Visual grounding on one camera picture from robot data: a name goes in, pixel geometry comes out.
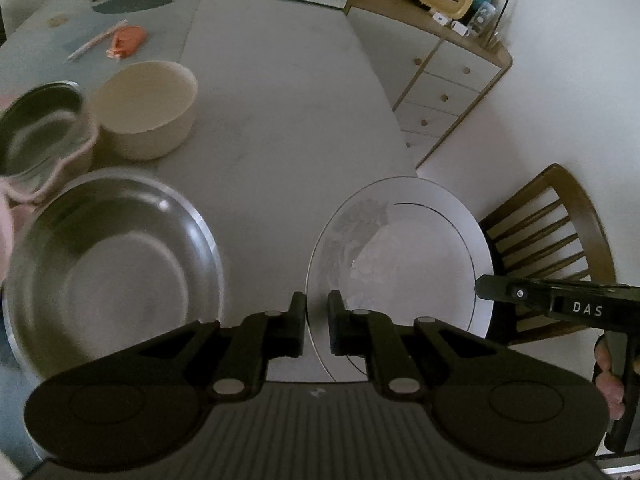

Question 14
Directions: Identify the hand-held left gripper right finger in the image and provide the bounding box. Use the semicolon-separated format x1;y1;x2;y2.
327;291;503;401

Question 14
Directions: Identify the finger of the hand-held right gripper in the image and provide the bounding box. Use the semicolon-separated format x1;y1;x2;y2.
475;275;556;312

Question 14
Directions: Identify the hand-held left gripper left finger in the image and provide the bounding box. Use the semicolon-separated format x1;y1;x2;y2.
132;291;307;402

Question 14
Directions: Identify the white plate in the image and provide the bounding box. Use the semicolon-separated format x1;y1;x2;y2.
306;176;496;383

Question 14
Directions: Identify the cream bowl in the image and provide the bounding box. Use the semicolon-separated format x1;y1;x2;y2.
92;60;199;162

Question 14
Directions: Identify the person's right hand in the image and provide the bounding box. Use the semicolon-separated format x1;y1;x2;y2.
594;335;627;420

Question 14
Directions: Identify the wooden chair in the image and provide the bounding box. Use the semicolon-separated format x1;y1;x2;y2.
477;162;618;347

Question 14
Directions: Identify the large steel bowl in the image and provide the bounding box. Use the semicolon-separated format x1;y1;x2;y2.
2;169;226;463

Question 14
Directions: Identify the white drawer cabinet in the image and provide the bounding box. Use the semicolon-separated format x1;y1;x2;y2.
345;4;514;169

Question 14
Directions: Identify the reed stick holder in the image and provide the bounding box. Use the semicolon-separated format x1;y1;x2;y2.
482;0;512;52

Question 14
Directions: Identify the clear plastic box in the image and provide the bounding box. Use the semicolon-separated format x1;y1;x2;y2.
470;2;497;32

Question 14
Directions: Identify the small steel bowl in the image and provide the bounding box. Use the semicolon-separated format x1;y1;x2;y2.
0;80;96;188

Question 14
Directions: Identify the grey printed table mat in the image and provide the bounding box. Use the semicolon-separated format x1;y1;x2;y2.
0;0;210;111

